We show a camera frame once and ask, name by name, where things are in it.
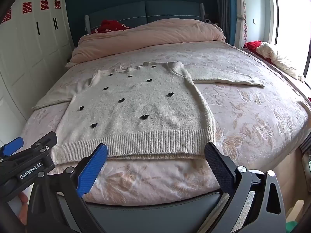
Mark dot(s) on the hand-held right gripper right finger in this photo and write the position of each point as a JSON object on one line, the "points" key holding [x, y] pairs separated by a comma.
{"points": [[218, 165]]}

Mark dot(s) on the white knit sweater black hearts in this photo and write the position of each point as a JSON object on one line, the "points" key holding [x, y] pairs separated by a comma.
{"points": [[145, 106]]}

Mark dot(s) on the window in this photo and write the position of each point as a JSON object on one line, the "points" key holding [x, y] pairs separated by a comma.
{"points": [[291, 17]]}

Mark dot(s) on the bed with pink cover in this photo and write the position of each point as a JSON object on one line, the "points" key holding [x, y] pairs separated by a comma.
{"points": [[243, 116]]}

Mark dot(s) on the white wardrobe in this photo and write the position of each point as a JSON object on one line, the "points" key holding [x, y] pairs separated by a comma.
{"points": [[29, 53]]}

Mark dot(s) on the crumpled white cloth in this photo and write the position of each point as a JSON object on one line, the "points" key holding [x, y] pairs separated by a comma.
{"points": [[279, 58]]}

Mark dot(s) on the person's left hand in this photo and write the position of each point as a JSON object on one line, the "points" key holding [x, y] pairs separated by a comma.
{"points": [[23, 206]]}

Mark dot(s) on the grey curtain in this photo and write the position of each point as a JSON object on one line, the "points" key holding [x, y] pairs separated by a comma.
{"points": [[226, 9]]}

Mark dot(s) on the red paper cutout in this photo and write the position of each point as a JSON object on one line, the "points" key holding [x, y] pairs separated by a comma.
{"points": [[44, 4], [26, 7], [6, 15], [57, 4]]}

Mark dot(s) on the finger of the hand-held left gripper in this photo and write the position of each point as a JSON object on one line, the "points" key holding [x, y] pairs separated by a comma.
{"points": [[12, 145], [46, 139]]}

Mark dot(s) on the teal padded headboard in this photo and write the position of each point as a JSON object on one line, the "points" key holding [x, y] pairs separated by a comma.
{"points": [[170, 9]]}

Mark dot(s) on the red cloth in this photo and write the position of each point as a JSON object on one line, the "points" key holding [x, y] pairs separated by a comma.
{"points": [[251, 45]]}

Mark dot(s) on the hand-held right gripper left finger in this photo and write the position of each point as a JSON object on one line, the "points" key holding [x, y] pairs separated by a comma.
{"points": [[93, 170]]}

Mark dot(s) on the red pillow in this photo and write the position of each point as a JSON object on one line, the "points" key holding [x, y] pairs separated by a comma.
{"points": [[109, 25]]}

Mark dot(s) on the pink duvet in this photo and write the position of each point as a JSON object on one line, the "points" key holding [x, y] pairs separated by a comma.
{"points": [[145, 36]]}

